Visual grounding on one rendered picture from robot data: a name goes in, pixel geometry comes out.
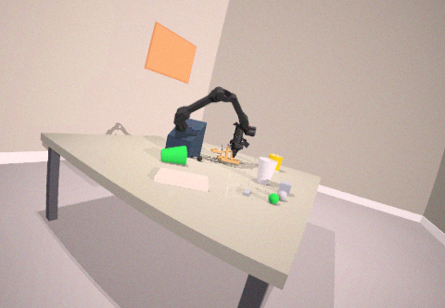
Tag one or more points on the green cup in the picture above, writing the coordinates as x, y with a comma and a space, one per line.
174, 155

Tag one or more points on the cream flat rectangular slab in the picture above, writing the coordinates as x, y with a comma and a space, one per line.
176, 178

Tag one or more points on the white ball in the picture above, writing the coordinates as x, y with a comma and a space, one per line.
282, 195

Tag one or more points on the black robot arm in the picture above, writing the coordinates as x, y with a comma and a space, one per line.
216, 95

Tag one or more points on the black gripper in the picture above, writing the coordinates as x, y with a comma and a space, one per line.
236, 143

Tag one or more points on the green ball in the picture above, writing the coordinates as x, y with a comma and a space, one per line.
273, 198

